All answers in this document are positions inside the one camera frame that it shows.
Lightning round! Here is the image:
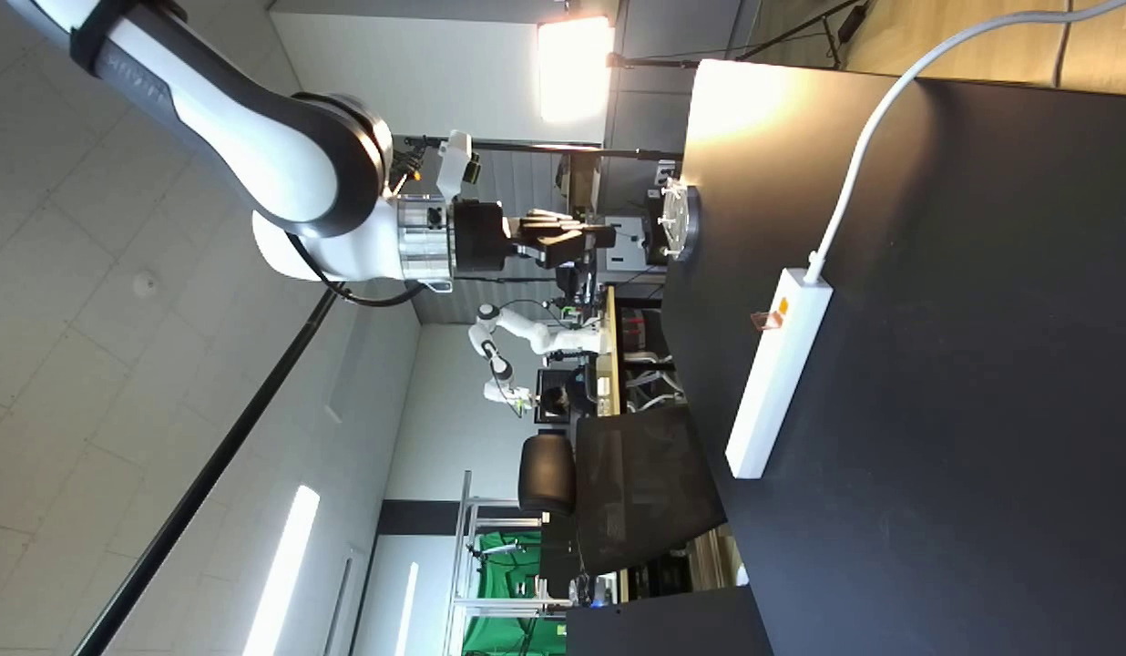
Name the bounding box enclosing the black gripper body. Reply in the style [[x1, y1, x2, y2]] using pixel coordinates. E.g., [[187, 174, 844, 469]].
[[446, 192, 517, 285]]

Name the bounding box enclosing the white power strip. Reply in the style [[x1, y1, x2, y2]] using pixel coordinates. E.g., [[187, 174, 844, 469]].
[[723, 262, 837, 483]]

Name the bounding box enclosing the wooden background table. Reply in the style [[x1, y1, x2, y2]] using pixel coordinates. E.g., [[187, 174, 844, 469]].
[[594, 280, 627, 424]]

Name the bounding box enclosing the black office chair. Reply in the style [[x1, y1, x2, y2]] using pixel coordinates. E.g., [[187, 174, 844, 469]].
[[515, 426, 580, 516]]

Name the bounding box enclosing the white metal rack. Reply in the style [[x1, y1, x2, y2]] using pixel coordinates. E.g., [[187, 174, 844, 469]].
[[453, 469, 553, 614]]

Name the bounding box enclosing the white smoke detector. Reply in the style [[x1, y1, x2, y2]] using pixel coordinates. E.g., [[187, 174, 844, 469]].
[[123, 267, 166, 303]]

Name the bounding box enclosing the long ceiling light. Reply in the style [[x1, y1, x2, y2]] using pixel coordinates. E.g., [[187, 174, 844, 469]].
[[242, 483, 325, 656]]

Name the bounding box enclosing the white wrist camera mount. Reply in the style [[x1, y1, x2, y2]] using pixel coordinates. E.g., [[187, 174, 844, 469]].
[[429, 127, 480, 203]]

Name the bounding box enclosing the round metal base plate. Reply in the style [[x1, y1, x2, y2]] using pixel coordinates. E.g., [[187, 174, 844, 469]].
[[652, 171, 708, 267]]

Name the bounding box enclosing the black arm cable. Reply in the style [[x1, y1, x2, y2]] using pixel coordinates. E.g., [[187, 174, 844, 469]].
[[285, 225, 429, 309]]

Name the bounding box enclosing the white power strip cable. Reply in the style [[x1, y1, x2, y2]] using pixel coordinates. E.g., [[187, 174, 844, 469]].
[[804, 0, 1126, 277]]

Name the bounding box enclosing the black ceiling rail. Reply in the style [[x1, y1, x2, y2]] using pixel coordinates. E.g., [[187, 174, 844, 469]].
[[69, 290, 341, 656]]

